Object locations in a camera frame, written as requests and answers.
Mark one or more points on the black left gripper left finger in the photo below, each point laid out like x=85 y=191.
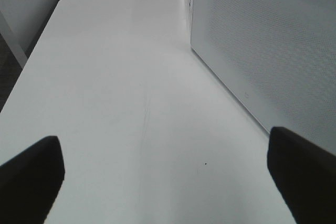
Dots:
x=30 y=182

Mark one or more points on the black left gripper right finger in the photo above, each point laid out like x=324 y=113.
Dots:
x=304 y=174

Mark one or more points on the white microwave door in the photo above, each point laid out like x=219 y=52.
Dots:
x=277 y=57

